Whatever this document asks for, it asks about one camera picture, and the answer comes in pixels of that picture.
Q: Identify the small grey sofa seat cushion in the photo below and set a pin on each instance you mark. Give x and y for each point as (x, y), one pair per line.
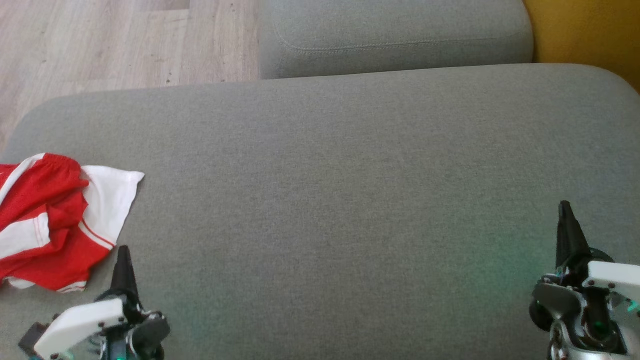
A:
(390, 30)

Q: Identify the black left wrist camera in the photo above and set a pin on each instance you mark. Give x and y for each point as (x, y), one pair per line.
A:
(32, 337)

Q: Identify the red shirt with white sleeves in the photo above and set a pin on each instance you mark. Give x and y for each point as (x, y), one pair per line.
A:
(110, 200)

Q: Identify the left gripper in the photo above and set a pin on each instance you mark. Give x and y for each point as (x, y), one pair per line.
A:
(85, 325)

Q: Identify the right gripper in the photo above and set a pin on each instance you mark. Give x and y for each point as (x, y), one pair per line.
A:
(610, 280)

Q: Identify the large grey sofa seat cushion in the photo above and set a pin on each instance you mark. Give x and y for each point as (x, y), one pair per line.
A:
(325, 200)

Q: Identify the yellow sofa back cushion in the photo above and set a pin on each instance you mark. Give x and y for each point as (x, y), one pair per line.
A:
(590, 30)

